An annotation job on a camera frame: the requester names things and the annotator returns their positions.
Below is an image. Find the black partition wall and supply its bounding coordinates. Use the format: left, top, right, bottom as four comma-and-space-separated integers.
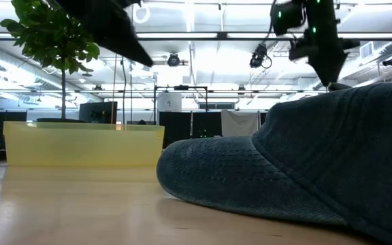
158, 111, 268, 149

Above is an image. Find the black ceiling camera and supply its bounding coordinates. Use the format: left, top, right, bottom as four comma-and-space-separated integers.
249, 43, 273, 69

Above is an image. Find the gray cap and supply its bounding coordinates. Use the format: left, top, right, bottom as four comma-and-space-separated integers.
55, 0, 154, 68

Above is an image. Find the black metal stand frame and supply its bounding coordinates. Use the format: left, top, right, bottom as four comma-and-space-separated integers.
153, 84, 210, 137

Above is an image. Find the black ceiling spotlight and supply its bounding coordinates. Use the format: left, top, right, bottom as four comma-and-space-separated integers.
167, 52, 182, 68

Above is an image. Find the green leafy artificial plant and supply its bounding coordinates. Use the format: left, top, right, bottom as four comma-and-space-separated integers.
0, 0, 101, 120

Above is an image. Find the white hanging ring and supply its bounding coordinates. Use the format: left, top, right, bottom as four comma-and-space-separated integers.
133, 3, 150, 25

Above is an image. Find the dark blue denim cap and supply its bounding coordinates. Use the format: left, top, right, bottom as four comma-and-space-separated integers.
155, 81, 392, 245

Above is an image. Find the black aluminium rig frame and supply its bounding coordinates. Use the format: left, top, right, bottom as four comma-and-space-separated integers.
0, 31, 392, 42

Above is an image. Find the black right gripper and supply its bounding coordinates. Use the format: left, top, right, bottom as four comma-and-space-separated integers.
289, 29, 360, 86

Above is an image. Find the translucent yellow plastic bin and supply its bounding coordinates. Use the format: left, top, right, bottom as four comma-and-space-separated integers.
2, 120, 165, 167

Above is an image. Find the gray hanging cloth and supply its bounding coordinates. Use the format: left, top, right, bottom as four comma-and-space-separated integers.
220, 109, 261, 138

